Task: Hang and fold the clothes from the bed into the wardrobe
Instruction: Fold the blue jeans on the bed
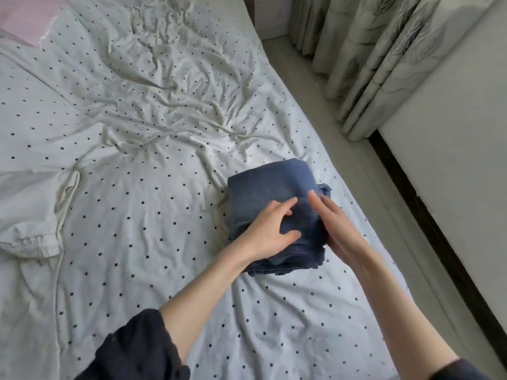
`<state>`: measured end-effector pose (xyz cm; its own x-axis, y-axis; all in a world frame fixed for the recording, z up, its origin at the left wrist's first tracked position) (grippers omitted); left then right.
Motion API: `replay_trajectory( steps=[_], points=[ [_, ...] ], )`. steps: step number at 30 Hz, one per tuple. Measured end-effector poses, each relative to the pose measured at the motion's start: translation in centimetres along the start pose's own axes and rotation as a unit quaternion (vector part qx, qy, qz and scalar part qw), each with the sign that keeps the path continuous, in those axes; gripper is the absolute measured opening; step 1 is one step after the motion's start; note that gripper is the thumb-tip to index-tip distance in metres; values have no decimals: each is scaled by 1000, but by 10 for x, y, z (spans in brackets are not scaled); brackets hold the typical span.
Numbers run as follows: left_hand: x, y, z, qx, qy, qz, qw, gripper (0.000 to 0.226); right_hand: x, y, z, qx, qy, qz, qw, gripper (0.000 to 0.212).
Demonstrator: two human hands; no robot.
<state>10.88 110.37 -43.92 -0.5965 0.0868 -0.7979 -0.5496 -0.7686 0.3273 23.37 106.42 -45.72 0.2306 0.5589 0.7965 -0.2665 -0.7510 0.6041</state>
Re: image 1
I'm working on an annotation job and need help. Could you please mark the cream white jacket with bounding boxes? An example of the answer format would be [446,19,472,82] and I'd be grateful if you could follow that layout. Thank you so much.
[0,168,82,380]

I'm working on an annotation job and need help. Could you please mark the person's right hand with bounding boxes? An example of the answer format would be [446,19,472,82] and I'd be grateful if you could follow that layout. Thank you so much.
[306,189,375,270]

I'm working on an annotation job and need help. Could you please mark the pink pillow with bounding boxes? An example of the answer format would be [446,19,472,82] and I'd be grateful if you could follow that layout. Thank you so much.
[0,0,68,46]

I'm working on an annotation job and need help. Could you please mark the blue denim jeans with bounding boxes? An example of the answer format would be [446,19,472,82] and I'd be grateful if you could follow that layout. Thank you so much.
[227,158,334,276]

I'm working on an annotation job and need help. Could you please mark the white bedside cabinet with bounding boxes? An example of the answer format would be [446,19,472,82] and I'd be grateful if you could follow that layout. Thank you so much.
[252,0,294,40]

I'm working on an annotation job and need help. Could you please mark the person's right forearm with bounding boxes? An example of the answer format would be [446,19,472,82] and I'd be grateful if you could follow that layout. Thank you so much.
[352,251,492,380]

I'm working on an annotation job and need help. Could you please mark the person's left hand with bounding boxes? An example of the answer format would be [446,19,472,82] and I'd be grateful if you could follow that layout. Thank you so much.
[236,196,303,264]

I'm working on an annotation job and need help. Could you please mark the white dotted bed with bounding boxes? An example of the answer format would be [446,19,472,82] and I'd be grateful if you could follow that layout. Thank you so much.
[0,0,413,380]

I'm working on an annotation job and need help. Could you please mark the person's left forearm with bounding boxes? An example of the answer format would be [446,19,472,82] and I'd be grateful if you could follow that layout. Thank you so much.
[75,245,255,380]

